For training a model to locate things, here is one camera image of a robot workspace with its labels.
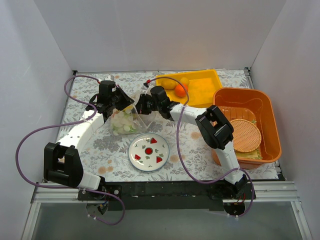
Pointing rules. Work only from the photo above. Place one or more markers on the aluminium frame rail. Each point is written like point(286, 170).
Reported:
point(275, 214)

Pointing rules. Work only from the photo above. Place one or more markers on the yellow plastic tray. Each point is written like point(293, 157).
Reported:
point(202, 86)

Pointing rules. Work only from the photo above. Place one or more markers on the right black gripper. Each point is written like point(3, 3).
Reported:
point(143, 105)

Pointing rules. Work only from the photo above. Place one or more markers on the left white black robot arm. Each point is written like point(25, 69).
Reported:
point(62, 163)

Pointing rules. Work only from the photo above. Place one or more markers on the green bamboo placemat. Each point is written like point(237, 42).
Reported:
point(250, 155)

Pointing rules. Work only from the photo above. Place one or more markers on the orange plastic tub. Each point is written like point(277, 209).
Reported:
point(254, 106)

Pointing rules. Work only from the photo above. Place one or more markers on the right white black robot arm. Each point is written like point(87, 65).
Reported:
point(214, 127)

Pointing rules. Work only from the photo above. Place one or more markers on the clear zip top bag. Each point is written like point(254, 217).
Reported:
point(143, 121)

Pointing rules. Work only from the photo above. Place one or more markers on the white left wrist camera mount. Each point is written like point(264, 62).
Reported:
point(107, 78)

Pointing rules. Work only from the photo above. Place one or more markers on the floral pattern table mat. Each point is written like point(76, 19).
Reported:
point(121, 150)

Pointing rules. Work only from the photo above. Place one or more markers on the fake orange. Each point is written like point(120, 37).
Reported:
point(181, 90)

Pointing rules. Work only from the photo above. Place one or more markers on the fake yellow mango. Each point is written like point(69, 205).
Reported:
point(168, 84)

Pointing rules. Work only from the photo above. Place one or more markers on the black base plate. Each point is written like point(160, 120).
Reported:
point(165, 195)

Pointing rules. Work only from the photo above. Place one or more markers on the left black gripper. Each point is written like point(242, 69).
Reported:
point(120, 98)

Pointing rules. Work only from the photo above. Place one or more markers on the smooth fake yellow lemon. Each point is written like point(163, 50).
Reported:
point(185, 81)

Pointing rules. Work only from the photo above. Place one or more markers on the watermelon pattern ceramic plate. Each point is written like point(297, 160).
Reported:
point(148, 152)

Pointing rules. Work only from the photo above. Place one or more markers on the round woven bamboo basket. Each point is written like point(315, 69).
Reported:
point(246, 136)

